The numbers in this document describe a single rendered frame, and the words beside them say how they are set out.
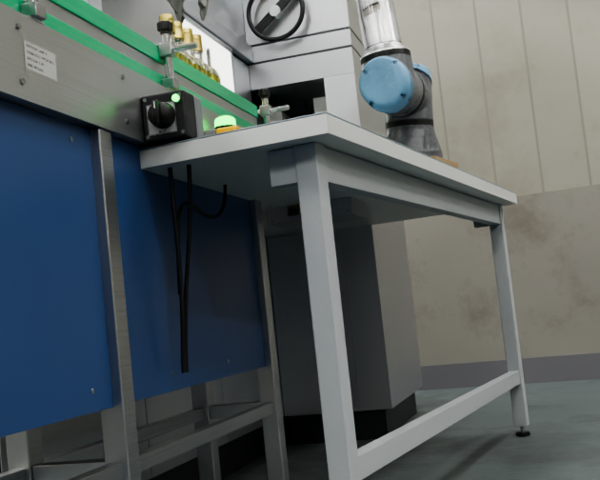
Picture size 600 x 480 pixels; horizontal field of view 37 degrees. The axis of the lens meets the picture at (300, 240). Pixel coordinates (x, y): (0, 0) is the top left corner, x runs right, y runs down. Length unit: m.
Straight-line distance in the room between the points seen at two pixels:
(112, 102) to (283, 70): 1.77
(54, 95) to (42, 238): 0.20
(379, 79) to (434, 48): 2.71
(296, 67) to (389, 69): 1.19
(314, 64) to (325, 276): 1.80
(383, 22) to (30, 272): 1.13
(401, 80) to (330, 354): 0.78
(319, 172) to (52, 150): 0.42
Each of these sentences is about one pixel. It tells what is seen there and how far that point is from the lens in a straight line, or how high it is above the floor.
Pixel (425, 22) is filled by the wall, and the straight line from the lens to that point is 4.79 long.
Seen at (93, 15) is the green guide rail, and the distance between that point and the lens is 1.53.
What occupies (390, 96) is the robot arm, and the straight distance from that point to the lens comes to 2.03.
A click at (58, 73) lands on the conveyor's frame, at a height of 0.81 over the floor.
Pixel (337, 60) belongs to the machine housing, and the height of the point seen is 1.29.
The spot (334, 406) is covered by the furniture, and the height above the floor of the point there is 0.29.
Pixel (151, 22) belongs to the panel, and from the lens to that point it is 2.42.
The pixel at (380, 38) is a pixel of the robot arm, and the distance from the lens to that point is 2.08.
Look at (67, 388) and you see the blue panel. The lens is 1.29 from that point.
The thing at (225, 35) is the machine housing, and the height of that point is 1.36.
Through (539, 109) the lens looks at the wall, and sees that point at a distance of 4.56.
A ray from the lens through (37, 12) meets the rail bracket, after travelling 1.32.
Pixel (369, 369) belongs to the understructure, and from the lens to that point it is 3.05.
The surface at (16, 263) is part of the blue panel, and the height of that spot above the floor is 0.54.
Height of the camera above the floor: 0.44
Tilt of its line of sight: 5 degrees up
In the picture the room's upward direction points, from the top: 6 degrees counter-clockwise
